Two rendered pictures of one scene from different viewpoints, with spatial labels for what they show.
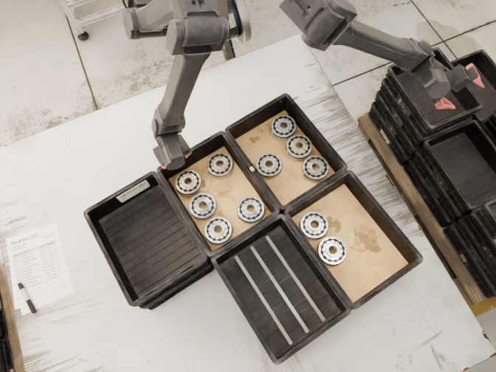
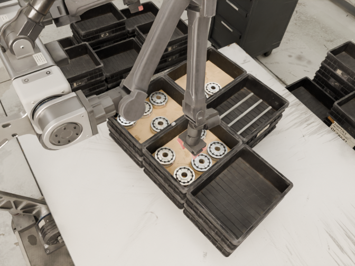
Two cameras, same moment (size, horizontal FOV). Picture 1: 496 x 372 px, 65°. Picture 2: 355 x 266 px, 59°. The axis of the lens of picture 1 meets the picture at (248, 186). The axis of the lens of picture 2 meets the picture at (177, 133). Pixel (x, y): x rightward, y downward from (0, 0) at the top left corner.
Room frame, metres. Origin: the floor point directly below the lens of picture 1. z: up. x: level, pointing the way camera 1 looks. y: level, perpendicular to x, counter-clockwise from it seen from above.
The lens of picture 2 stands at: (0.91, 0.85, 2.17)
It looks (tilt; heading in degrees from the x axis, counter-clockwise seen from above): 54 degrees down; 247
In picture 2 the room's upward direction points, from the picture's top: 7 degrees clockwise
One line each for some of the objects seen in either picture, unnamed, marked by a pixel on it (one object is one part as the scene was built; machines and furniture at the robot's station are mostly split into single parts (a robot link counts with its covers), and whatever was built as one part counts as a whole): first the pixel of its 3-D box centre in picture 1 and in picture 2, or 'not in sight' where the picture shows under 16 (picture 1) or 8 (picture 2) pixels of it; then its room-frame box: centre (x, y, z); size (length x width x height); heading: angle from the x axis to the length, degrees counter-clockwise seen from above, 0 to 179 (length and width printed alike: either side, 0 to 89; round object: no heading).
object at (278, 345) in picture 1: (278, 286); (243, 111); (0.15, -0.06, 0.87); 0.40 x 0.30 x 0.11; 26
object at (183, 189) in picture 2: (216, 190); (193, 146); (0.51, 0.12, 0.92); 0.40 x 0.30 x 0.02; 26
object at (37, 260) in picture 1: (36, 266); not in sight; (0.37, 0.89, 0.70); 0.33 x 0.23 x 0.01; 16
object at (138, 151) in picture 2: (283, 155); (152, 115); (0.64, -0.15, 0.87); 0.40 x 0.30 x 0.11; 26
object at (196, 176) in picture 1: (188, 181); (184, 175); (0.59, 0.23, 0.86); 0.10 x 0.10 x 0.01
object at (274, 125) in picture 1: (283, 125); (127, 117); (0.78, -0.17, 0.86); 0.10 x 0.10 x 0.01
